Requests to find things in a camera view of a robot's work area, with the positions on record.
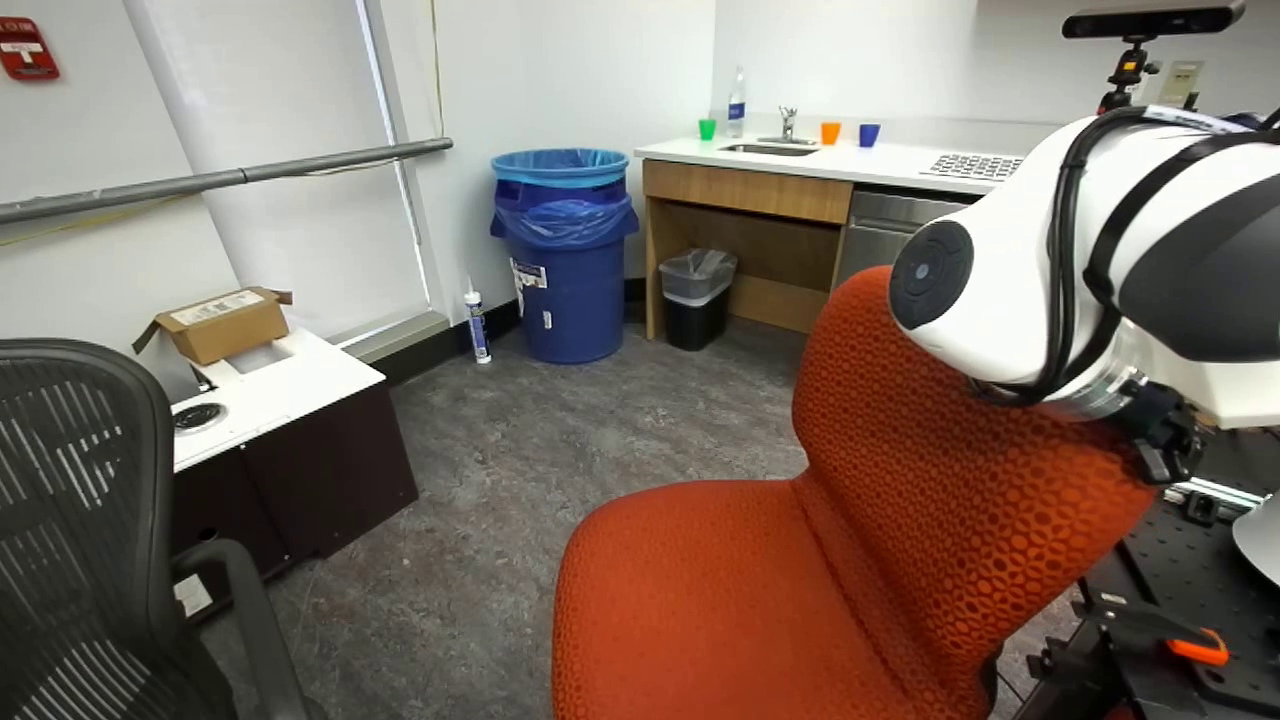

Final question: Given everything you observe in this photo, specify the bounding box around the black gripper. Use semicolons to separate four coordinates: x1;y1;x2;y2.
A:
1115;374;1212;489

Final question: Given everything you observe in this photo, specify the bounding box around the orange fabric chair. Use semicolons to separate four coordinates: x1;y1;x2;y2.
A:
547;261;1165;720

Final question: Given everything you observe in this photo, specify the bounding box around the black mesh office chair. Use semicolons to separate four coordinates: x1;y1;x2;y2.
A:
0;335;318;720

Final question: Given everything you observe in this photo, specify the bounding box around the black breadboard table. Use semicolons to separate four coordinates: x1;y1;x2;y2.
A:
990;431;1280;720

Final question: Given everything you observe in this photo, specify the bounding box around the white grid mat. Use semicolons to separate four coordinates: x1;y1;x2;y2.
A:
914;149;1026;188

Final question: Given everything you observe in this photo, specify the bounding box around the stainless steel dishwasher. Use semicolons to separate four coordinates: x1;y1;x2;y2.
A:
832;184;966;291

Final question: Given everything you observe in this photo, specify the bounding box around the wooden counter with white top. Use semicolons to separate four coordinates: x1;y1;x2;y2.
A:
637;132;1071;345

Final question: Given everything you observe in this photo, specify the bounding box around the small black trash bin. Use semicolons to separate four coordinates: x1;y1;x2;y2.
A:
657;245;741;357

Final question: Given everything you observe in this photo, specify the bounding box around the clear water bottle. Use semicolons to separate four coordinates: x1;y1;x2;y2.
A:
722;63;752;145

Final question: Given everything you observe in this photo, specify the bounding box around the blue trash bin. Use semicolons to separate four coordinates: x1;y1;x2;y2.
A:
489;145;645;367

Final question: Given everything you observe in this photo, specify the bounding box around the dark cabinet with white top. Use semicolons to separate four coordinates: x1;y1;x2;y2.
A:
162;328;422;588

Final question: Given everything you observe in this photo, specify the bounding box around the cardboard box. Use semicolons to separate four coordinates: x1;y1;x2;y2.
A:
126;284;294;371

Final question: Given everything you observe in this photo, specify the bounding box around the silver aluminium rail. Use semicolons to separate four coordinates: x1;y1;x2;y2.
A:
1168;472;1267;519

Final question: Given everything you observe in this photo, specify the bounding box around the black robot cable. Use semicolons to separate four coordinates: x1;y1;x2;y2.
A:
1037;103;1280;407

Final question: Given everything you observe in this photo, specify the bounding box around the black clamp orange handle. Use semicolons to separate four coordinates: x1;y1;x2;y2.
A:
1019;594;1234;720

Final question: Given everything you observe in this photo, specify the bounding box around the white wall outlet plate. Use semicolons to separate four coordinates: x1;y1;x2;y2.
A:
1153;57;1207;113

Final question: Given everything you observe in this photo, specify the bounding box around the black camera on tripod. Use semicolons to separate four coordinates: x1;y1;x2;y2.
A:
1060;0;1253;118

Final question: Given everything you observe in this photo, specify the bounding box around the black round ring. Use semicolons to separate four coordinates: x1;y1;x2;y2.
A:
166;396;227;434

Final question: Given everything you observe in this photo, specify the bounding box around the grey wall rail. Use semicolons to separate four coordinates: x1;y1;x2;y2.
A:
0;132;457;228

